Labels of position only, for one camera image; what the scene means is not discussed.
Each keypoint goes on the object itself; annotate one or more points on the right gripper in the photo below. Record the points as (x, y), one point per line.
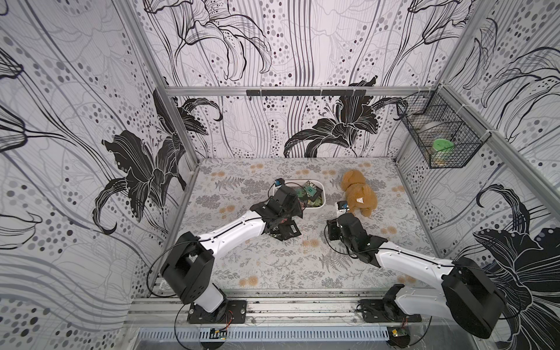
(346, 220)

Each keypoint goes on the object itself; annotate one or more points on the green label tea bag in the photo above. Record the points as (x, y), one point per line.
(315, 204)

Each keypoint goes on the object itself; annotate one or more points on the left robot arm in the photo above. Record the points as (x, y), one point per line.
(188, 266)

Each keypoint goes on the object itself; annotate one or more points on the black bar on rail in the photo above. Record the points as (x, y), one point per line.
(301, 92)

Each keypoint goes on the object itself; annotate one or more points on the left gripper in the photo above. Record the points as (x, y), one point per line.
(295, 208)

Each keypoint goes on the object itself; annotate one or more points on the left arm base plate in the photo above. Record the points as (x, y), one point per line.
(230, 312)

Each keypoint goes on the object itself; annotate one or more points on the green lid cup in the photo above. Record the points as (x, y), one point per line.
(441, 151)

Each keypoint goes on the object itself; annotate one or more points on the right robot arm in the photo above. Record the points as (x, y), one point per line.
(460, 290)

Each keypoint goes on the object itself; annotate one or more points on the white cable duct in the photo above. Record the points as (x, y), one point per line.
(280, 334)

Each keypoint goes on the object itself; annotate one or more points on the brown teddy bear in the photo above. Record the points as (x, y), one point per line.
(359, 195)

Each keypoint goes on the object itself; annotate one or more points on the white storage box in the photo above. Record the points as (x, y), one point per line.
(297, 186)

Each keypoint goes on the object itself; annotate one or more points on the black wire basket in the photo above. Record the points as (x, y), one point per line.
(428, 116)

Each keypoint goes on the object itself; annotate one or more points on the black barcode tea bag lower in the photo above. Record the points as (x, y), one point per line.
(286, 230)

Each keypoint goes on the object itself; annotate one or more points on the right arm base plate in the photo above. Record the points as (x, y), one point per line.
(385, 309)

